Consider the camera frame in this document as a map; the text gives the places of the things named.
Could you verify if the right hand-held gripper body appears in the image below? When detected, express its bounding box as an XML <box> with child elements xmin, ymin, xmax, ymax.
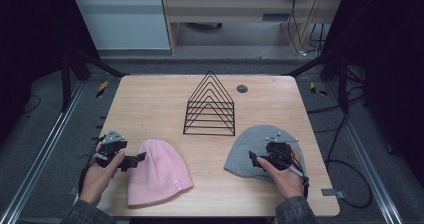
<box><xmin>262</xmin><ymin>132</ymin><xmax>300</xmax><ymax>171</ymax></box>

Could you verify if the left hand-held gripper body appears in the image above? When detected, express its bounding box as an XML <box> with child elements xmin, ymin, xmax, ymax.
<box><xmin>94</xmin><ymin>129</ymin><xmax>129</xmax><ymax>168</ymax></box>

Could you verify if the white cabinet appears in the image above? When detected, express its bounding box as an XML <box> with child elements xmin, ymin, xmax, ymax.
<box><xmin>67</xmin><ymin>0</ymin><xmax>172</xmax><ymax>51</ymax></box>

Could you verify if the black floor cable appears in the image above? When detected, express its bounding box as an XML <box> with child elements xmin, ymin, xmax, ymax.
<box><xmin>306</xmin><ymin>93</ymin><xmax>374</xmax><ymax>210</ymax></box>

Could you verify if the black curtain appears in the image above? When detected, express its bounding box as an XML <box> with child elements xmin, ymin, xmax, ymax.
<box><xmin>321</xmin><ymin>0</ymin><xmax>424</xmax><ymax>185</ymax></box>
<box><xmin>0</xmin><ymin>0</ymin><xmax>101</xmax><ymax>145</ymax></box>

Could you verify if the right hand-held gripper cable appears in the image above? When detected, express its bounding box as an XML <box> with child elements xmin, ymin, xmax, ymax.
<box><xmin>286</xmin><ymin>162</ymin><xmax>311</xmax><ymax>200</ymax></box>

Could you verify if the pink knit beanie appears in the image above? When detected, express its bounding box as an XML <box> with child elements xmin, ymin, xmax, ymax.
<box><xmin>126</xmin><ymin>138</ymin><xmax>195</xmax><ymax>208</ymax></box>

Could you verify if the yellow black striped floor marker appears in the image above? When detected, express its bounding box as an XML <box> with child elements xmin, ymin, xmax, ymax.
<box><xmin>95</xmin><ymin>80</ymin><xmax>110</xmax><ymax>99</ymax></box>
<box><xmin>309</xmin><ymin>81</ymin><xmax>328</xmax><ymax>98</ymax></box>

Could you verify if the hand-held gripper cable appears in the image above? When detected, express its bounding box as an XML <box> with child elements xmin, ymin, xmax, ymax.
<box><xmin>77</xmin><ymin>135</ymin><xmax>106</xmax><ymax>197</ymax></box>
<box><xmin>286</xmin><ymin>162</ymin><xmax>311</xmax><ymax>200</ymax></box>

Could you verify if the aluminium floor rail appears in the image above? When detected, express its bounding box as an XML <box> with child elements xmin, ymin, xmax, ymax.
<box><xmin>328</xmin><ymin>80</ymin><xmax>406</xmax><ymax>224</ymax></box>
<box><xmin>0</xmin><ymin>82</ymin><xmax>86</xmax><ymax>224</ymax></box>

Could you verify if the yellow cable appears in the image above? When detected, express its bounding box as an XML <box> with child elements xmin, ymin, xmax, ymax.
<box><xmin>287</xmin><ymin>0</ymin><xmax>324</xmax><ymax>56</ymax></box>

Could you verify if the person's right hand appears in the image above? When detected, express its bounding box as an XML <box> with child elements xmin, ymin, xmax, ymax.
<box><xmin>256</xmin><ymin>145</ymin><xmax>307</xmax><ymax>201</ymax></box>

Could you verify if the black metal stand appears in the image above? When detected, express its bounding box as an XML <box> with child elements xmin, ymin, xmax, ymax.
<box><xmin>285</xmin><ymin>48</ymin><xmax>352</xmax><ymax>114</ymax></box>
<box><xmin>59</xmin><ymin>46</ymin><xmax>129</xmax><ymax>114</ymax></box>

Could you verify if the left hand-held gripper cable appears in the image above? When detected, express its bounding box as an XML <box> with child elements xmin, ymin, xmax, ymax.
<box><xmin>77</xmin><ymin>135</ymin><xmax>106</xmax><ymax>197</ymax></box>

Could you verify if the black wire triangular rack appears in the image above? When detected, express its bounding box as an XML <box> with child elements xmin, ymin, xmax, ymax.
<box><xmin>182</xmin><ymin>70</ymin><xmax>237</xmax><ymax>137</ymax></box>

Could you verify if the grey knit beanie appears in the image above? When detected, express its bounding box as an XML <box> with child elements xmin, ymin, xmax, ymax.
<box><xmin>223</xmin><ymin>124</ymin><xmax>306</xmax><ymax>185</ymax></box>

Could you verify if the person's left hand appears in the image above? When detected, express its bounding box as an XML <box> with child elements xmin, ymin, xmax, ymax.
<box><xmin>79</xmin><ymin>143</ymin><xmax>126</xmax><ymax>207</ymax></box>

